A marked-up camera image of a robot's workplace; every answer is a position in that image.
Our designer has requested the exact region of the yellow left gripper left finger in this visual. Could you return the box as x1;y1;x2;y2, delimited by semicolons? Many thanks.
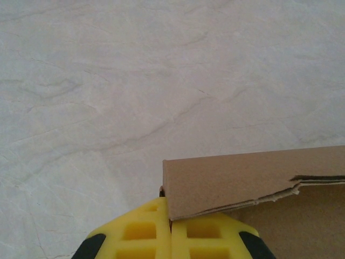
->
71;196;173;259

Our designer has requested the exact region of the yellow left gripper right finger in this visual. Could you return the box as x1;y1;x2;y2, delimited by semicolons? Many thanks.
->
170;210;276;259

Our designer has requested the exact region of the brown cardboard box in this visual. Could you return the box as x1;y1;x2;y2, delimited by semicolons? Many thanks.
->
158;145;345;259

